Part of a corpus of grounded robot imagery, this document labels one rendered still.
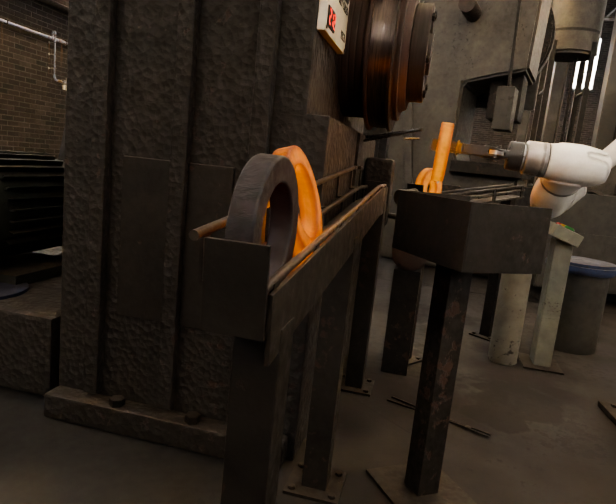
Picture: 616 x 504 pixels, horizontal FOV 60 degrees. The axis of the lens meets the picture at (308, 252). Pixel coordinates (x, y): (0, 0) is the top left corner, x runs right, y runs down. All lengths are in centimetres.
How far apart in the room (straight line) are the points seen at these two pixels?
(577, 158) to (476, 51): 302
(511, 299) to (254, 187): 188
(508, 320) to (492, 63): 248
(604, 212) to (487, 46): 150
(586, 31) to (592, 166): 914
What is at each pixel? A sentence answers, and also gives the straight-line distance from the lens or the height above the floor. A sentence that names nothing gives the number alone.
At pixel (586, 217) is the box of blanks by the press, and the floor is 59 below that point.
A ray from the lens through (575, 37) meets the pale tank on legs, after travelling 1054.
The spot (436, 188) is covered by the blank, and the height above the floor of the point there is 71.
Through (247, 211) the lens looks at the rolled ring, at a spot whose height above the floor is 71.
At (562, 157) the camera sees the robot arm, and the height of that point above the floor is 84.
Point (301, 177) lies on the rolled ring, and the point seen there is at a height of 73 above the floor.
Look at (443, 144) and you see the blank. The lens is 144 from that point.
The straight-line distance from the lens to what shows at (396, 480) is 146.
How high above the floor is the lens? 76
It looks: 10 degrees down
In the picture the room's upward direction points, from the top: 6 degrees clockwise
